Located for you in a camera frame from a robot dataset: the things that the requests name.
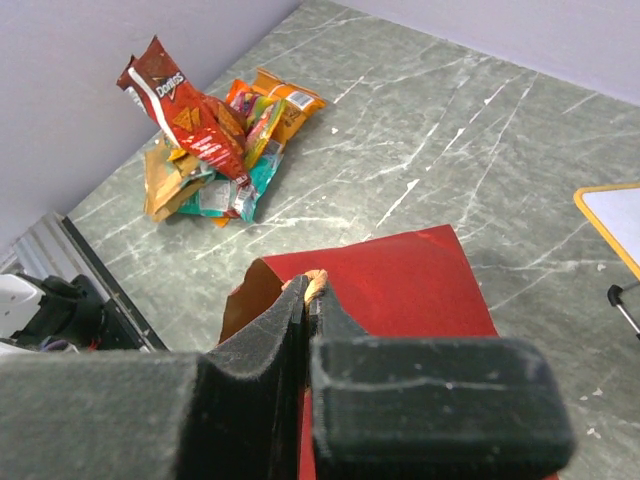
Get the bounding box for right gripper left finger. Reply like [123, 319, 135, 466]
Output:
[1, 276, 308, 479]

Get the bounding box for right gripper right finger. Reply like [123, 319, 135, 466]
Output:
[308, 287, 575, 479]

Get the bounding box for red paper bag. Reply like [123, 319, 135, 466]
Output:
[215, 225, 497, 479]

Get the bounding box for teal snack packet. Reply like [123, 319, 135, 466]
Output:
[178, 154, 283, 223]

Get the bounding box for gold brown snack packet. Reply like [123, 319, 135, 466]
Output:
[144, 145, 215, 223]

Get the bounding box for red silver snack packet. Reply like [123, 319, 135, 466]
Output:
[117, 37, 250, 186]

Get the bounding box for red yellow snack packet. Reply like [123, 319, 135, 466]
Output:
[226, 79, 286, 170]

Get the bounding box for orange kettle chips bag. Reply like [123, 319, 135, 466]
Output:
[214, 67, 327, 226]

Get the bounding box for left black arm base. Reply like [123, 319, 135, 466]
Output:
[14, 273, 136, 352]

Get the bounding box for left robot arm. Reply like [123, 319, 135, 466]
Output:
[0, 274, 45, 356]

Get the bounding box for black metal clipboard stand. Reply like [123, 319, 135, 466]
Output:
[606, 280, 640, 340]

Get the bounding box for aluminium frame rail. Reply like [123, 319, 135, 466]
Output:
[1, 213, 167, 355]

